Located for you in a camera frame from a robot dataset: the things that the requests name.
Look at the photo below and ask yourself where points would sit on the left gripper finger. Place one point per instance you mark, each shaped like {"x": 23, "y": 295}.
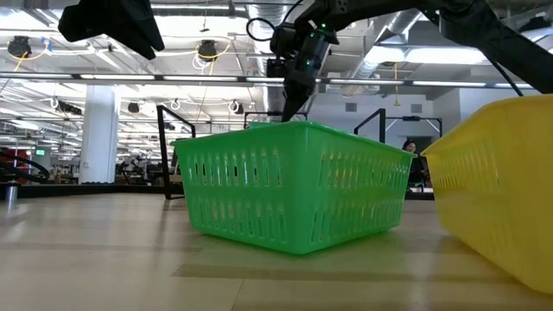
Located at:
{"x": 116, "y": 21}

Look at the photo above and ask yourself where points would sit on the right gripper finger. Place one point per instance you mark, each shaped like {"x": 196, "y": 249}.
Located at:
{"x": 296, "y": 99}

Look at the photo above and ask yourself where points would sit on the green plastic slotted basket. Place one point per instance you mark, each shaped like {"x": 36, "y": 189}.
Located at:
{"x": 281, "y": 190}

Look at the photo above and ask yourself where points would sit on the yellow plastic slotted basket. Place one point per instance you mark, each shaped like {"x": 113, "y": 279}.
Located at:
{"x": 497, "y": 194}

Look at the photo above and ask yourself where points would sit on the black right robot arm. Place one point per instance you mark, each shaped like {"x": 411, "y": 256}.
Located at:
{"x": 475, "y": 26}

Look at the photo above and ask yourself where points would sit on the long ceiling light bar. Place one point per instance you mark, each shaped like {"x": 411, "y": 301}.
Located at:
{"x": 194, "y": 78}

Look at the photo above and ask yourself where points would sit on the person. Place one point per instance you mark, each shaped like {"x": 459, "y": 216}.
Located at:
{"x": 410, "y": 147}

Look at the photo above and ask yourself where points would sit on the silver metal cylinder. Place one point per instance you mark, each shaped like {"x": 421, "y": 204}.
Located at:
{"x": 11, "y": 193}

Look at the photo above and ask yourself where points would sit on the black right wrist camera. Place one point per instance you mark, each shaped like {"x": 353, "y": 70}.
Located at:
{"x": 275, "y": 67}

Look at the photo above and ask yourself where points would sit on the black background station frame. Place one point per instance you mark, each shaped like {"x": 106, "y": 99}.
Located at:
{"x": 412, "y": 118}
{"x": 259, "y": 113}

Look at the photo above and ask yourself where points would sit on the wide silver ceiling duct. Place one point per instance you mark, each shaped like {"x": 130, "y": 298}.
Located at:
{"x": 258, "y": 60}

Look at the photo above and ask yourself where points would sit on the slanted silver ceiling duct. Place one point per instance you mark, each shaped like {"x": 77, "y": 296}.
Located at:
{"x": 380, "y": 43}

